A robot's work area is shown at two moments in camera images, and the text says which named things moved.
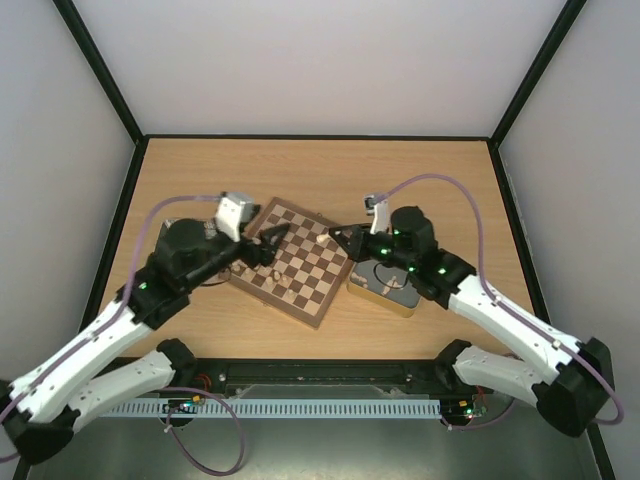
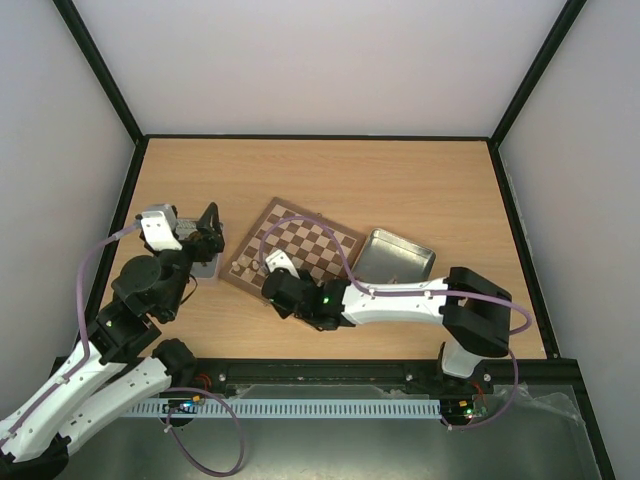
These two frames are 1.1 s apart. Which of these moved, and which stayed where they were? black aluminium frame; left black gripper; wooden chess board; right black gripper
Moved: left black gripper; right black gripper
Stayed: black aluminium frame; wooden chess board
